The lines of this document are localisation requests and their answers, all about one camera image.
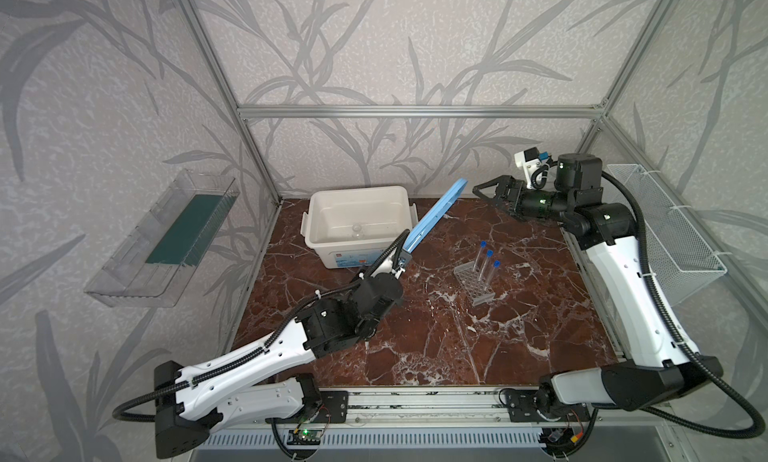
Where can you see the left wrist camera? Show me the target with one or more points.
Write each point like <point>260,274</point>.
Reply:
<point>396,264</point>

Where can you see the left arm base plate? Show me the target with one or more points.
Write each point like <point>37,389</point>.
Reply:
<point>328,406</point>

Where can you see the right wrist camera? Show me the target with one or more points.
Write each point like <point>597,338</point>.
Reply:
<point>535,166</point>

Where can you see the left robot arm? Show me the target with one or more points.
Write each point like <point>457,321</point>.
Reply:
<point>189,403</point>

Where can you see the right circuit board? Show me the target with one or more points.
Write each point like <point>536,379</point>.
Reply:
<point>561,437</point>

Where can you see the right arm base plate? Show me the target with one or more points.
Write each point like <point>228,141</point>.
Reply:
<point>521,405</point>

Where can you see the green circuit board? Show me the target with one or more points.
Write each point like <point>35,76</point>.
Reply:
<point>304,437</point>

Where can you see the blue plastic lid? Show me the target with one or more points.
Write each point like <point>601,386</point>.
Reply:
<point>434,215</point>

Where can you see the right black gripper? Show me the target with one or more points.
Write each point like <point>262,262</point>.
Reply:
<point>516,195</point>

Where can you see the white wire basket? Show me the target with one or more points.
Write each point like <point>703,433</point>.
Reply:
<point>684,262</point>

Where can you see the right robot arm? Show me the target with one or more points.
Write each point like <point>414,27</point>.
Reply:
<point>609,226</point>

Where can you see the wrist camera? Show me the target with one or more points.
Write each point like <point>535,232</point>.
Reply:
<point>535,166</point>
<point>396,264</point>

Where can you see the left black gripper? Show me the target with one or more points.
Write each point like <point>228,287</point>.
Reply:
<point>384,269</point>

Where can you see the clear test tube rack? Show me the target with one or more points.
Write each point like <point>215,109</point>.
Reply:
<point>475,288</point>

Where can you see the blue-capped test tube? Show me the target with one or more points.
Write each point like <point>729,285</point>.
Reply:
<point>485,265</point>
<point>480,257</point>
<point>491,273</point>

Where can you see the white plastic bin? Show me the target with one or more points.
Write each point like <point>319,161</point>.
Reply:
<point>350,228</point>

